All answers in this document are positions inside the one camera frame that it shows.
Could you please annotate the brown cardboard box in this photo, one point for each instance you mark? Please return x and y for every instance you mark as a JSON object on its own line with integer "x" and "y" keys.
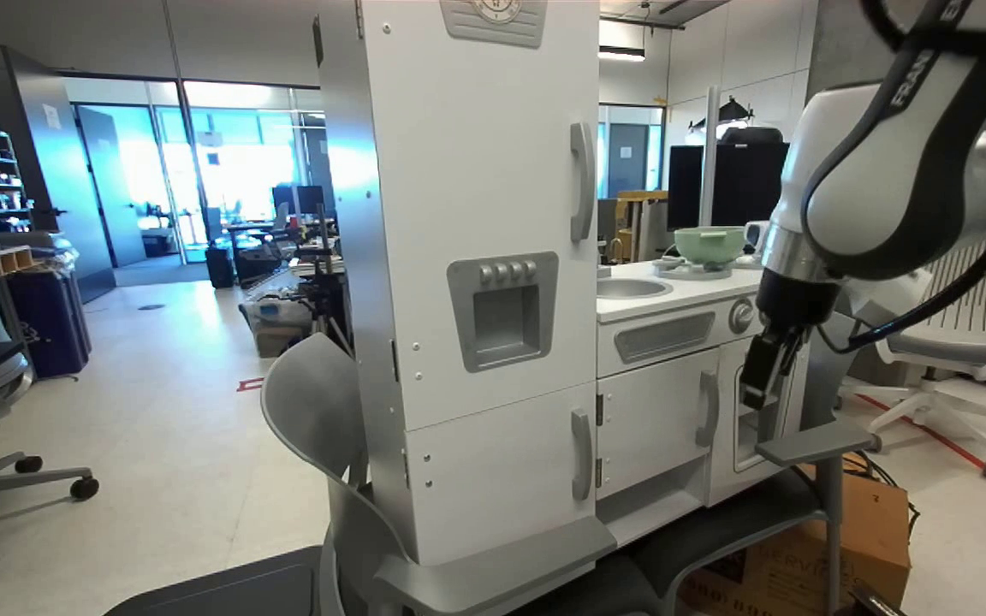
{"x": 873, "y": 537}

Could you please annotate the dark blue suitcase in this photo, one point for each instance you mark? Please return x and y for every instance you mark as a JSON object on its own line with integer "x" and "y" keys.
{"x": 50, "y": 321}

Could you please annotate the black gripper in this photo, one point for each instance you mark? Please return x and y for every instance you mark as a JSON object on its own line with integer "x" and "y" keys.
{"x": 791, "y": 304}

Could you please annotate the green bowl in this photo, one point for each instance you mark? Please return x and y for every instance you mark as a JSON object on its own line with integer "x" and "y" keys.
{"x": 706, "y": 246}

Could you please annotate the wooden rack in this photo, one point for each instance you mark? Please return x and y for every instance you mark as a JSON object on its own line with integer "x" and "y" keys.
{"x": 642, "y": 223}

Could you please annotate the white slanted pole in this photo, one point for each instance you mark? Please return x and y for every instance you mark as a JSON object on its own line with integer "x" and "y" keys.
{"x": 709, "y": 159}

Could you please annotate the white wrist camera plate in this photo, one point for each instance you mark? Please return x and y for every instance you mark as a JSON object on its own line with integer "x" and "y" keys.
{"x": 883, "y": 304}

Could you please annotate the black monitor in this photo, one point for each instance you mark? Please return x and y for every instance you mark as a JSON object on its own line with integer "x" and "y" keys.
{"x": 743, "y": 174}

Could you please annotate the grey toy ice dispenser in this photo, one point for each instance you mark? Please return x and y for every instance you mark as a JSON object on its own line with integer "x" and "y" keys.
{"x": 504, "y": 312}

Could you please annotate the white toy kitchen set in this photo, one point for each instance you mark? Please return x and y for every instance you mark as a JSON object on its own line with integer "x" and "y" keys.
{"x": 472, "y": 174}

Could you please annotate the grey floor bag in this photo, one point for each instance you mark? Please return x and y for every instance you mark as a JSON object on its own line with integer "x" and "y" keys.
{"x": 277, "y": 321}

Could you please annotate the grey toy stove burner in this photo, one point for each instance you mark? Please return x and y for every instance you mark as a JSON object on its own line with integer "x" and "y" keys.
{"x": 676, "y": 273}

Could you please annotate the white mesh office chair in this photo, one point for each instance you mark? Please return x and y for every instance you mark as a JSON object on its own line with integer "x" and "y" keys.
{"x": 959, "y": 345}

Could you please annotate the grey stove knob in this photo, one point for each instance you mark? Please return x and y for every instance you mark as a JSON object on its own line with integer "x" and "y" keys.
{"x": 742, "y": 315}

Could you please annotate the silver toy sink basin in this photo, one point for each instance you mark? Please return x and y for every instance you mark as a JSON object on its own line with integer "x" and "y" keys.
{"x": 636, "y": 289}

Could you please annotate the grey plastic chair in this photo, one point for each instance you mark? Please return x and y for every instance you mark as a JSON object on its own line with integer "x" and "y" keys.
{"x": 821, "y": 442}
{"x": 311, "y": 407}

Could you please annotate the grey toy clock panel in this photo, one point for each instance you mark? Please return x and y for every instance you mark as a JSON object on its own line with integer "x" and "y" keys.
{"x": 495, "y": 18}

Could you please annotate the white cupboard door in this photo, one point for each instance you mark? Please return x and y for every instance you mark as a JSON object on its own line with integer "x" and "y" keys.
{"x": 651, "y": 420}

